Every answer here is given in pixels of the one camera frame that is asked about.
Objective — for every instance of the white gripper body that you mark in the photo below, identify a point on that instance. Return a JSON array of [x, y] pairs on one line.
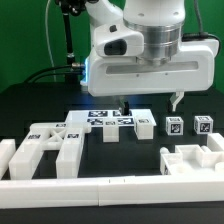
[[147, 60]]

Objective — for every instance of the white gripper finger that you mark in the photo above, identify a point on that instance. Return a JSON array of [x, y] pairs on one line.
[[174, 101], [125, 106]]

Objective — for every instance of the white chair seat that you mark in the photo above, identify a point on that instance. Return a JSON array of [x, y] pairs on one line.
[[191, 160]]

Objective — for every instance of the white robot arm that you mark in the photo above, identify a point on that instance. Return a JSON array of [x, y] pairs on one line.
[[143, 13]]

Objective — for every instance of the white tagged cube left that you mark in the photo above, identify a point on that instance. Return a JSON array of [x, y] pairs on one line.
[[174, 125]]

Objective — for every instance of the white tagged cube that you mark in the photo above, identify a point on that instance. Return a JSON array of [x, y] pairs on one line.
[[203, 124], [174, 125]]

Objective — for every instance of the white tagged base sheet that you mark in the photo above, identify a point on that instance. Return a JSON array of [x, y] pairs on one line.
[[96, 117]]

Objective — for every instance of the white tagged cube right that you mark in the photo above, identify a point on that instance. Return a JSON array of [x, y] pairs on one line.
[[203, 124]]

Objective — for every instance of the white chair back frame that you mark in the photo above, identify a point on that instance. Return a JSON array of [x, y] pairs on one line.
[[66, 139]]

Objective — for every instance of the white U-shaped fence wall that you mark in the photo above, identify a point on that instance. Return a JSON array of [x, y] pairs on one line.
[[115, 190]]

